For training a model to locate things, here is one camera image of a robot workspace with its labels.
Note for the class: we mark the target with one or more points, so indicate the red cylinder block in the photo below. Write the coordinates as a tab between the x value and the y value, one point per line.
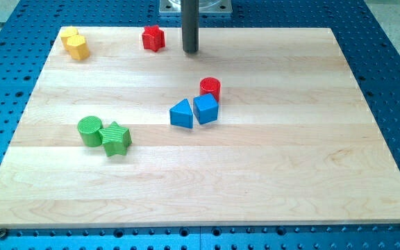
210	85

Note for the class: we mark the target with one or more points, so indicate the green star block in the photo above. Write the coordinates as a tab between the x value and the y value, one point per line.
115	139

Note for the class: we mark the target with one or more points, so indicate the blue triangular prism block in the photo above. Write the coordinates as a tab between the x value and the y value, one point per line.
181	114

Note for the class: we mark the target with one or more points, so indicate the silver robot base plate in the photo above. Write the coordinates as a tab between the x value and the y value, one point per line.
206	7

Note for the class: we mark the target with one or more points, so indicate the light wooden board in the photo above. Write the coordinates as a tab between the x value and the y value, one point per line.
294	142

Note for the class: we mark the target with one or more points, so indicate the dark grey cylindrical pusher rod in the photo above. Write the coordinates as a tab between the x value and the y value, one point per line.
190	25

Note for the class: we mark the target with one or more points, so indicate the red star block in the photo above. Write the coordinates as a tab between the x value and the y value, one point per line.
153	38

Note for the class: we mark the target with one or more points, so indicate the green cylinder block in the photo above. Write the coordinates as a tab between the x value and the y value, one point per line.
88	129

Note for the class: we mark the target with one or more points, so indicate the blue cube block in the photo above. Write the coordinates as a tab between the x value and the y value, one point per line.
205	108

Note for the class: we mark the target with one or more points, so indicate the yellow hexagonal block front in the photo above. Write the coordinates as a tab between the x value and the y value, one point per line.
77	47

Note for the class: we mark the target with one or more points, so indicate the yellow block rear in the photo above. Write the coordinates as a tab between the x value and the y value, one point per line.
66	34

